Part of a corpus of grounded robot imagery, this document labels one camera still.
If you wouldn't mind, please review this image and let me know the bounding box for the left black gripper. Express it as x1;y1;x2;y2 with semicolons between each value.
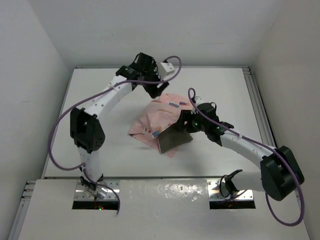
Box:
142;65;169;99

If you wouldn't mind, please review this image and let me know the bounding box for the pink cartoon print pillowcase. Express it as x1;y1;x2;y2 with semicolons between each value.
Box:
128;93;192;158

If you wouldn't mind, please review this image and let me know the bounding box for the grey orange dotted pillow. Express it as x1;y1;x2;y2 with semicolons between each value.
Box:
157;124;193;154

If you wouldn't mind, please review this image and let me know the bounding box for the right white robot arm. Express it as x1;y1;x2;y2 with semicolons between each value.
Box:
175;102;305;201

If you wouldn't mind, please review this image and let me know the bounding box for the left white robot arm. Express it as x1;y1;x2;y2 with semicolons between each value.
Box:
70;52;175;194

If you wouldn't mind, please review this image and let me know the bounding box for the white front cover board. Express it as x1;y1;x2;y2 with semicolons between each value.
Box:
19;179;309;240

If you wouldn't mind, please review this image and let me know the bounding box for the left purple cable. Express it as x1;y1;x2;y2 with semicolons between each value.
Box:
47;55;182;215

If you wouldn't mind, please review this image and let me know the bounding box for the purple cable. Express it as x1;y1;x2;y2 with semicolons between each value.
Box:
47;55;182;215
187;87;304;227

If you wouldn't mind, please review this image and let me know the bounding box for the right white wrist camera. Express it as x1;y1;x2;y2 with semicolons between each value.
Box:
194;96;203;105

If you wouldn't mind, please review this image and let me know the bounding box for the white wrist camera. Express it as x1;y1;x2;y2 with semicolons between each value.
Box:
194;96;203;105
157;62;176;78

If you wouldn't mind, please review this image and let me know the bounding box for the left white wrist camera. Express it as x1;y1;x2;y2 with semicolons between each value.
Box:
157;62;176;78

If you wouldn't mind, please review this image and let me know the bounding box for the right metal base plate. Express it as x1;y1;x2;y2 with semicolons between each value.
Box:
207;178;255;201

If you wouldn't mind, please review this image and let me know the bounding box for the metal base plate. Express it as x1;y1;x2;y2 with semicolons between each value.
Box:
207;178;255;201
73;180;118;202

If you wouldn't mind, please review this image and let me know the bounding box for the right aluminium frame rail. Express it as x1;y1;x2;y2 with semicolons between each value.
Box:
242;67;278;147

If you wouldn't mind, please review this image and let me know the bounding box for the aluminium frame rail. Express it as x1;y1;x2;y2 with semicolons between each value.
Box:
242;67;278;147
7;180;36;240

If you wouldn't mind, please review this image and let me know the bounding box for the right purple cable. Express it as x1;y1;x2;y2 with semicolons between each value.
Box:
187;87;304;227

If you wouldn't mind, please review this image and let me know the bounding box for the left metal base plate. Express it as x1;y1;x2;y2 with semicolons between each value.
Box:
73;180;118;202

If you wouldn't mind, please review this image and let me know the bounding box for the left aluminium frame rail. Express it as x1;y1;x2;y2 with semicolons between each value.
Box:
7;180;36;240

